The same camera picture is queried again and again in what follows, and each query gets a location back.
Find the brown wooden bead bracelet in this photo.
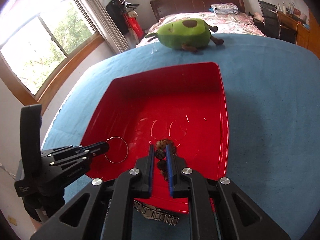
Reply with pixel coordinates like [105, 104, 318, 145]
[154, 138, 179, 182]

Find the thin silver hoop bangle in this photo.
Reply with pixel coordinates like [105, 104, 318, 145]
[104, 136, 129, 164]

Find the silver metal wristwatch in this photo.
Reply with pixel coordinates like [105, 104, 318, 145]
[133, 200, 180, 226]

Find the red metal tin box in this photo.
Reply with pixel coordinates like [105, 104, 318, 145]
[80, 61, 230, 215]

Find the white curtain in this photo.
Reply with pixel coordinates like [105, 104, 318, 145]
[78, 0, 136, 54]

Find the wooden framed window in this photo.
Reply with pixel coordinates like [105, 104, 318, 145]
[1, 0, 104, 107]

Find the coat rack with clothes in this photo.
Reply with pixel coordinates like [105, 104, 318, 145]
[106, 0, 145, 43]

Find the green avocado plush toy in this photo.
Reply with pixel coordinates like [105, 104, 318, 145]
[145, 18, 224, 53]

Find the floral bed sheet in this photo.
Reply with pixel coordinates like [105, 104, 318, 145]
[147, 11, 266, 37]

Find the dark wooden bed headboard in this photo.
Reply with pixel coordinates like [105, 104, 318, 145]
[150, 0, 246, 20]

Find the folded blanket stack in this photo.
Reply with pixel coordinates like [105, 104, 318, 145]
[209, 3, 239, 14]

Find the black office chair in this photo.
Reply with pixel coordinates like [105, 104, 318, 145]
[258, 0, 296, 44]

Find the wooden desk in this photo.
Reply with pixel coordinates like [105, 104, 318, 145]
[278, 12, 310, 49]

